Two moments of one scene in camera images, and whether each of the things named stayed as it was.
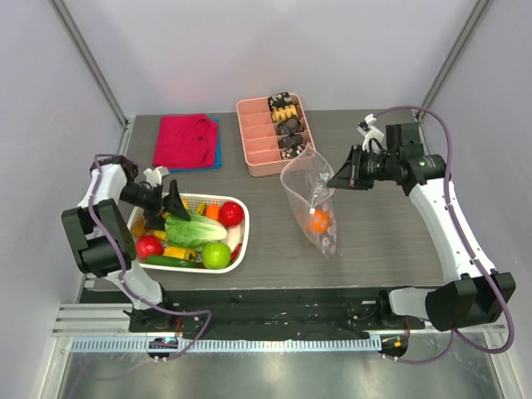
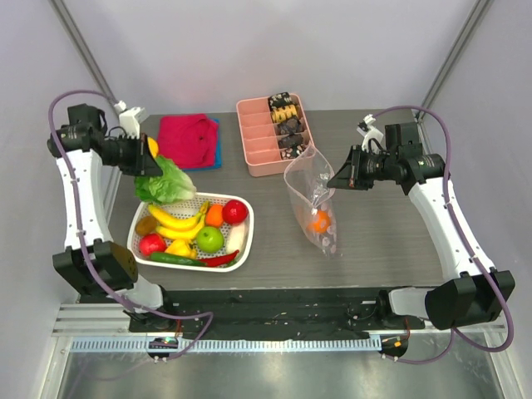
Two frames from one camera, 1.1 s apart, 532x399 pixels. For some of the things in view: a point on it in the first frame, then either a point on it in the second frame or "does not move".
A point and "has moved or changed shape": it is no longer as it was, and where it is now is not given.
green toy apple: (216, 255) -> (209, 239)
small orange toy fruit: (213, 212) does not move
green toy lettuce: (197, 232) has moved or changed shape
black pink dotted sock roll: (291, 152) does not move
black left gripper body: (150, 199) -> (124, 153)
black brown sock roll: (292, 140) does not move
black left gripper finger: (173, 203) -> (148, 165)
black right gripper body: (356, 167) does not move
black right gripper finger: (342, 179) does not move
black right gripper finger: (345, 170) does not move
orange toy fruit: (319, 222) does not move
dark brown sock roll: (291, 126) does not move
